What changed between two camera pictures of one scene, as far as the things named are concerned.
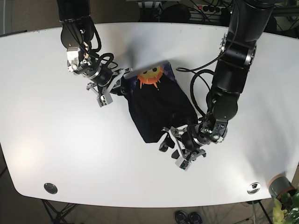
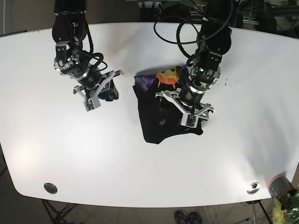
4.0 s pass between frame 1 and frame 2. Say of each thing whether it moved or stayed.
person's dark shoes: stayed
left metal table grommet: stayed
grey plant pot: stayed
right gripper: moved
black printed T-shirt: moved
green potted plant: stayed
